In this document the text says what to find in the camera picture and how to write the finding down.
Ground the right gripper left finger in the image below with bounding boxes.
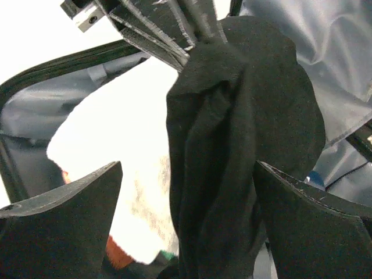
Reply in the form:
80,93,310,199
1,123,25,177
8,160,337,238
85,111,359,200
1,162,122,278

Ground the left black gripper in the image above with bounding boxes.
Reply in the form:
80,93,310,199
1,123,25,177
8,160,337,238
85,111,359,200
60,0,195,71

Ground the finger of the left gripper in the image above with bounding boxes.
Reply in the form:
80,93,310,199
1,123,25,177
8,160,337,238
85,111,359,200
174,1,227,44

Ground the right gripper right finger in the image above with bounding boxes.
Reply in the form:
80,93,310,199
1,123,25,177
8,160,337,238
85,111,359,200
254,162,371,278

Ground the rust brown cloth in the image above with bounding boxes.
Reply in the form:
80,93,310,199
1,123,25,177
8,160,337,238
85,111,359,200
106,235,134,270

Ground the black garment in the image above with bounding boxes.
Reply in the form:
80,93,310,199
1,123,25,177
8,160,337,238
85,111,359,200
166,16,325,278

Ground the white towel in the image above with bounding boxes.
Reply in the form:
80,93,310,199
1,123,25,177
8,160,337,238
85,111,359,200
46,58,178,264

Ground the yellow Pikachu hard-shell suitcase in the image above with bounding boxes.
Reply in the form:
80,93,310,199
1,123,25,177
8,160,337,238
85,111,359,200
0,0,372,279

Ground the green folded cloth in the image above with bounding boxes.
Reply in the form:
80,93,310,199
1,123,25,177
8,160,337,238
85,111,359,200
160,251,178,262

